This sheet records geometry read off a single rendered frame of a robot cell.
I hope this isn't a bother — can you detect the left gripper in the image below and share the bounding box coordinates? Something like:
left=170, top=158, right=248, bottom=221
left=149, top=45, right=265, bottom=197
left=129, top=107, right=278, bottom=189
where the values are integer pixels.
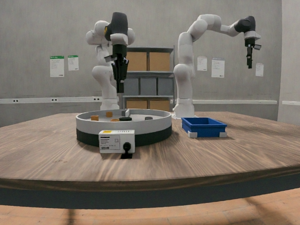
left=245, top=38, right=255, bottom=69

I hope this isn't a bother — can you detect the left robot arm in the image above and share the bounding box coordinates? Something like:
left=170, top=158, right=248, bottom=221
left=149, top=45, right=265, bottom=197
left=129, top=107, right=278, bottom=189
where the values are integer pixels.
left=172, top=14, right=261, bottom=118

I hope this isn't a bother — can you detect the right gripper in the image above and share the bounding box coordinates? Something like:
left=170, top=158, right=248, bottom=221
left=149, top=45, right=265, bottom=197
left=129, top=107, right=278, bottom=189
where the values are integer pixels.
left=111, top=44, right=129, bottom=93

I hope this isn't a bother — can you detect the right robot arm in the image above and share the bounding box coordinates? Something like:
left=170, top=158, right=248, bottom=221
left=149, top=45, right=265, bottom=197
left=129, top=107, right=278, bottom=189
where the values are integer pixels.
left=86, top=12, right=135, bottom=110

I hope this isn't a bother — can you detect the blue rectangular tray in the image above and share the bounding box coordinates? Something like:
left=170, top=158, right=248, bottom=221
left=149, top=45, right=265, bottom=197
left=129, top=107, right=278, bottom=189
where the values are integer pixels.
left=181, top=117, right=227, bottom=137

